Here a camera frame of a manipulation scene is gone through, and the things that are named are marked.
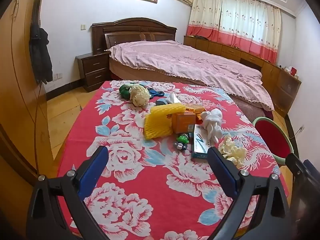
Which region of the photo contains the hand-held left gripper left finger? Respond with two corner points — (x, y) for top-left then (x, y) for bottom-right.
(26, 145), (110, 240)

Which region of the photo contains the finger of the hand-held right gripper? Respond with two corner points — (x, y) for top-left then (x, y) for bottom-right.
(285, 152), (316, 182)

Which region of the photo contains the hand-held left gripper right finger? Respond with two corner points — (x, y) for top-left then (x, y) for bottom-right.
(207, 146), (292, 240)

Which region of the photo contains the white and blue box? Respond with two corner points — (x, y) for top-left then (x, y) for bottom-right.
(191, 124), (213, 159)

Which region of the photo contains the red bin with green rim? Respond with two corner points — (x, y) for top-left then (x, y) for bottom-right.
(253, 116), (295, 165)

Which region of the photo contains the white tissue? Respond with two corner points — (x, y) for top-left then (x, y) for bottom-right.
(201, 109), (223, 145)

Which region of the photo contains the orange box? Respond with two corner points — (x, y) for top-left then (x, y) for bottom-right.
(171, 112), (196, 134)

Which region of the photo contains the yellow foam net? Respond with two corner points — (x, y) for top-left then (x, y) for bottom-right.
(144, 103), (187, 140)

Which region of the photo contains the red floral tablecloth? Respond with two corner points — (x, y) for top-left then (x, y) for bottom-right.
(57, 80), (290, 240)

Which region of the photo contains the green figurine toy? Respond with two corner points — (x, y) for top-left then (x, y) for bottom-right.
(176, 134), (189, 151)

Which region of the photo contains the green pepper toy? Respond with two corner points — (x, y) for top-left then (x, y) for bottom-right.
(119, 84), (135, 99)

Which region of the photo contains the long wooden cabinet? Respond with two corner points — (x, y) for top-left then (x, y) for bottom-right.
(184, 35), (302, 118)

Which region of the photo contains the blue fidget spinner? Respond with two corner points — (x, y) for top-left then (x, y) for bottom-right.
(144, 87), (165, 98)

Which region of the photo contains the dark wooden nightstand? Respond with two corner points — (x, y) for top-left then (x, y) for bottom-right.
(75, 52), (112, 92)

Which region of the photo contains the bed with pink cover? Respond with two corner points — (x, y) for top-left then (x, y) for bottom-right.
(106, 41), (275, 112)

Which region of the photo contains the black jacket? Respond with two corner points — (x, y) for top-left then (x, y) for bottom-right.
(29, 25), (53, 85)

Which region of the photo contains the wooden wardrobe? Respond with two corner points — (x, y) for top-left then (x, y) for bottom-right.
(0, 0), (58, 188)

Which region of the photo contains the dark wooden headboard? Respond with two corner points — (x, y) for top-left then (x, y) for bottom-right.
(90, 17), (177, 55)

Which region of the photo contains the cream and red curtain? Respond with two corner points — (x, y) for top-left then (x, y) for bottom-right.
(186, 0), (282, 64)

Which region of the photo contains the wall socket with cable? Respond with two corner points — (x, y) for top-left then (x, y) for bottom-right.
(290, 126), (305, 138)

